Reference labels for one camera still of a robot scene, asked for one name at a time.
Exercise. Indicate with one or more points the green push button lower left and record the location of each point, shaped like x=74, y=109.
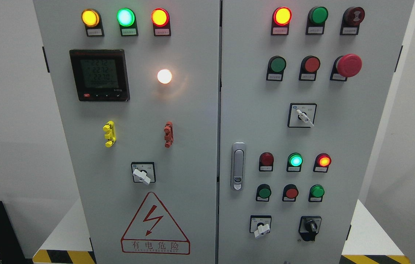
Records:
x=263, y=193

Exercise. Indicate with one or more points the green push button upper row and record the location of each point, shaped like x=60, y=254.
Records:
x=275, y=68

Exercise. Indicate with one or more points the red push button lower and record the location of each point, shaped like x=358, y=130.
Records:
x=290, y=193

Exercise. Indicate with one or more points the red push button upper row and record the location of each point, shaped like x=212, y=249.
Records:
x=308, y=68

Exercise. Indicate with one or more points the green push button lower right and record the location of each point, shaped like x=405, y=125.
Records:
x=316, y=193

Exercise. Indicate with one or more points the red emergency stop mushroom button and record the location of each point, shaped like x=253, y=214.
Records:
x=346, y=66

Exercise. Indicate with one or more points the red plastic terminal clip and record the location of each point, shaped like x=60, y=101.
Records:
x=169, y=136

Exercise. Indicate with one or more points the dark red indicator lamp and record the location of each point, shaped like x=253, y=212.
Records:
x=266, y=161

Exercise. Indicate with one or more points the white lit indicator lamp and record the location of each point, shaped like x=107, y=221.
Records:
x=164, y=76

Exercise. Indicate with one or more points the grey electrical cabinet left door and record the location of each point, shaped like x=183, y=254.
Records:
x=186, y=173

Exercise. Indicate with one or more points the grey electrical cabinet door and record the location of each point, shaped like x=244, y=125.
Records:
x=255, y=111
x=186, y=173

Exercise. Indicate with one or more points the lit green indicator lamp lower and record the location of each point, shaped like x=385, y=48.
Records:
x=294, y=162

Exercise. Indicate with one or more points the yellow plastic terminal clip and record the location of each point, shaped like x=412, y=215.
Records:
x=110, y=135

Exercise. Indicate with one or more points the grey electrical cabinet right door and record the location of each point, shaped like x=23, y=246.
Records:
x=255, y=111

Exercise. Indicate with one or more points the red electrical hazard warning sticker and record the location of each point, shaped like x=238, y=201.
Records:
x=153, y=230

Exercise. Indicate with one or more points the lit red indicator lamp lower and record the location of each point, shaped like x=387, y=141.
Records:
x=322, y=163

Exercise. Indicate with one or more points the black digital power meter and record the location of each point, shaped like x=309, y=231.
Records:
x=100, y=75

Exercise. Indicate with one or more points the red-orange indicator lamp left door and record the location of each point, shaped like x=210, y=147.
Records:
x=161, y=22

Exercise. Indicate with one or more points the red-orange indicator lamp door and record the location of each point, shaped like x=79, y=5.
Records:
x=161, y=22
x=280, y=21

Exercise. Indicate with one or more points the red-orange indicator lamp right door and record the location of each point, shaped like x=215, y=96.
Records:
x=280, y=21

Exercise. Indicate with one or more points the green indicator lamp top left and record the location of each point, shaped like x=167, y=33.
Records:
x=127, y=22

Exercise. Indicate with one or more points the green indicator lamp top right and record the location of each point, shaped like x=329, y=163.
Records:
x=316, y=20

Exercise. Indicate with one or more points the yellow indicator lamp top left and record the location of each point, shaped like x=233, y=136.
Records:
x=93, y=23

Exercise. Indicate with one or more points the dark red buzzer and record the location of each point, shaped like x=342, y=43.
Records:
x=351, y=20

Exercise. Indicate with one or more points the white platform with hazard stripes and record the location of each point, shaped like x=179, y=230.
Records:
x=367, y=242

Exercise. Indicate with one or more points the silver door lock handle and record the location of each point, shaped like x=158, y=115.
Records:
x=237, y=165

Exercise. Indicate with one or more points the white rotary switch left door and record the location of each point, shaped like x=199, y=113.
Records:
x=143, y=172

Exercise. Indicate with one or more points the white rotary switch door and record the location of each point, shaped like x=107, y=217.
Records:
x=260, y=225
x=143, y=172

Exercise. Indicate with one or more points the white rotary switch upper right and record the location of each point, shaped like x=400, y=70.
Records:
x=302, y=115

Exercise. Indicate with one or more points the white rotary switch lower right door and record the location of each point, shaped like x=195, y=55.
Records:
x=260, y=225

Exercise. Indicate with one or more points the black rotary selector switch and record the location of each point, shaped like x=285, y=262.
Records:
x=309, y=227

